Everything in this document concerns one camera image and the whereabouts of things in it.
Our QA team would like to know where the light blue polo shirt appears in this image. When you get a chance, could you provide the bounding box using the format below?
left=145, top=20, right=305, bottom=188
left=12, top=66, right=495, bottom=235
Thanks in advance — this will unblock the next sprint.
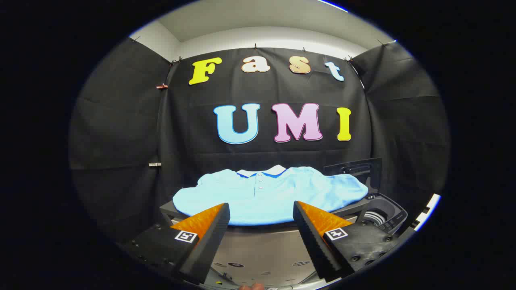
left=173, top=164, right=369, bottom=226

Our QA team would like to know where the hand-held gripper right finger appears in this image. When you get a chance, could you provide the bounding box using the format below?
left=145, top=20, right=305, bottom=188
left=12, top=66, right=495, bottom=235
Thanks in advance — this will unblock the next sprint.
left=293, top=201, right=400, bottom=283

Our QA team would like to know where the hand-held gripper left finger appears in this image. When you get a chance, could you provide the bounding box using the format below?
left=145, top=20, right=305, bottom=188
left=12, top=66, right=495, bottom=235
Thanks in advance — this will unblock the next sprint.
left=120, top=203, right=231, bottom=285

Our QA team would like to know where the black backdrop cloth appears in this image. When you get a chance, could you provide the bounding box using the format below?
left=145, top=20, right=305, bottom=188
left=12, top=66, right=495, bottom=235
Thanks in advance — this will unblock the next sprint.
left=69, top=38, right=451, bottom=242

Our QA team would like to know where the dark grey washing machine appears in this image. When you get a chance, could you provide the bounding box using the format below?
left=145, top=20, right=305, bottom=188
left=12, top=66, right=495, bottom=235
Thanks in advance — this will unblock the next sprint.
left=355, top=193, right=408, bottom=235

